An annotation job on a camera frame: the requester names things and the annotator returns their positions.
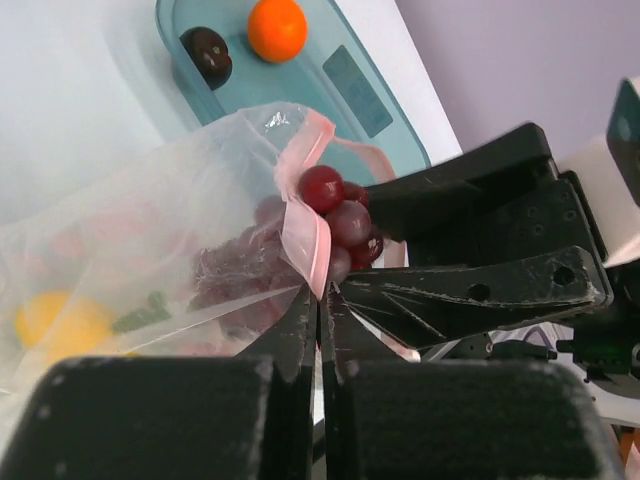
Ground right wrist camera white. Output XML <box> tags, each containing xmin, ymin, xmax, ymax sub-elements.
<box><xmin>558</xmin><ymin>76</ymin><xmax>639</xmax><ymax>268</ymax></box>

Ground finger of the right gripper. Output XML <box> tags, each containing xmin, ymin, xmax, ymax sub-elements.
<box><xmin>340</xmin><ymin>246</ymin><xmax>613</xmax><ymax>350</ymax></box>
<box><xmin>366</xmin><ymin>122</ymin><xmax>552</xmax><ymax>241</ymax></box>

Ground red cherries with green leaves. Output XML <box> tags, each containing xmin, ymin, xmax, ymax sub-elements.
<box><xmin>111</xmin><ymin>291</ymin><xmax>171</xmax><ymax>333</ymax></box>

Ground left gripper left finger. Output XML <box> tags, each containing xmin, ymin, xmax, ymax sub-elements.
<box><xmin>1</xmin><ymin>287</ymin><xmax>318</xmax><ymax>479</ymax></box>

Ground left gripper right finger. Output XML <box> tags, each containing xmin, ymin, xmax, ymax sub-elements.
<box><xmin>318</xmin><ymin>287</ymin><xmax>639</xmax><ymax>479</ymax></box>

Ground dark brown round fruit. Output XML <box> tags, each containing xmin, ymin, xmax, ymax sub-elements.
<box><xmin>180</xmin><ymin>27</ymin><xmax>233</xmax><ymax>90</ymax></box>

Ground orange fruit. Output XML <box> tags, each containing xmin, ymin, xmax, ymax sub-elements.
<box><xmin>247</xmin><ymin>0</ymin><xmax>308</xmax><ymax>63</ymax></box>

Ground yellow mango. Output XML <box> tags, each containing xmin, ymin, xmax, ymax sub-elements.
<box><xmin>14</xmin><ymin>291</ymin><xmax>115</xmax><ymax>363</ymax></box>

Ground purple grape bunch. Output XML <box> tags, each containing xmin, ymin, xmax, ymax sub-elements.
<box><xmin>190</xmin><ymin>165</ymin><xmax>384</xmax><ymax>310</ymax></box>

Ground clear zip bag red dots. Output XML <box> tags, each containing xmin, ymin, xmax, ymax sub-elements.
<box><xmin>0</xmin><ymin>102</ymin><xmax>421</xmax><ymax>396</ymax></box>

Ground teal transparent plastic tray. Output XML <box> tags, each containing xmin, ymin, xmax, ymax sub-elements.
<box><xmin>155</xmin><ymin>0</ymin><xmax>431</xmax><ymax>176</ymax></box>

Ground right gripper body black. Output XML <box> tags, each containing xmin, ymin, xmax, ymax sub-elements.
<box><xmin>406</xmin><ymin>171</ymin><xmax>636</xmax><ymax>336</ymax></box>

